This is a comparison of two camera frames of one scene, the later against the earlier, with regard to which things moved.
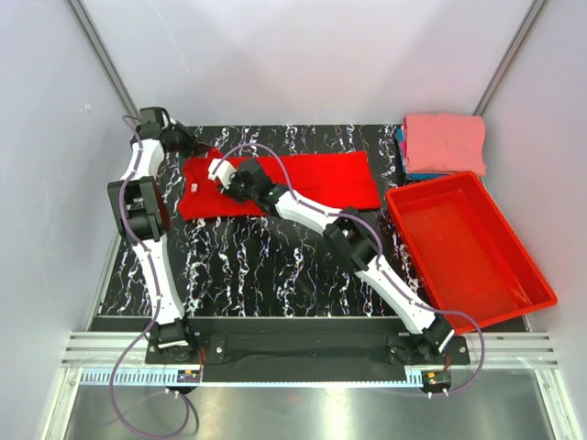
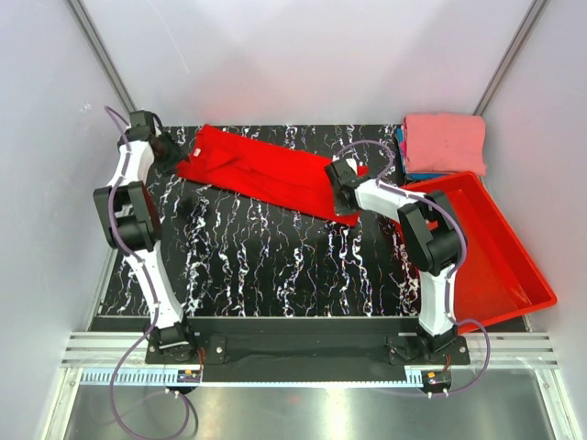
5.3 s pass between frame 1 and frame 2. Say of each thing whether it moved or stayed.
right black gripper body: moved
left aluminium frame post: stayed
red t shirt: moved
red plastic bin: stayed
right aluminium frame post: stayed
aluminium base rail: stayed
